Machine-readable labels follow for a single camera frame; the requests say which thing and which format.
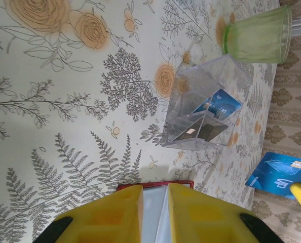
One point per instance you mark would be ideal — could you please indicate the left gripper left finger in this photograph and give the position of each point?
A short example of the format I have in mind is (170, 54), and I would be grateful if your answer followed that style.
(102, 220)

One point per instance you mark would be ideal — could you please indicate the floral patterned tablecloth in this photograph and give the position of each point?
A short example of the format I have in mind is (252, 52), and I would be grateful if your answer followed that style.
(64, 101)

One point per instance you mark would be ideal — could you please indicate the clear plastic box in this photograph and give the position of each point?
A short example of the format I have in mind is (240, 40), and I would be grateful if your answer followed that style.
(206, 76)

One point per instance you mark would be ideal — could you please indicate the dark grey card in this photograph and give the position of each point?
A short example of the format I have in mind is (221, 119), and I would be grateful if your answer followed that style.
(198, 131)

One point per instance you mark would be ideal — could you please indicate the green plastic cup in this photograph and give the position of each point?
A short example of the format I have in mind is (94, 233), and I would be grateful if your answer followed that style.
(257, 38)

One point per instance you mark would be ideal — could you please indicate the red leather card holder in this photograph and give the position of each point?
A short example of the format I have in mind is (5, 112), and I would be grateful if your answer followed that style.
(155, 217)

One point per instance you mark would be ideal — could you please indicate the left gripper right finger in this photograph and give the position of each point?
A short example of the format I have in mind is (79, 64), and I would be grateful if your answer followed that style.
(203, 222)

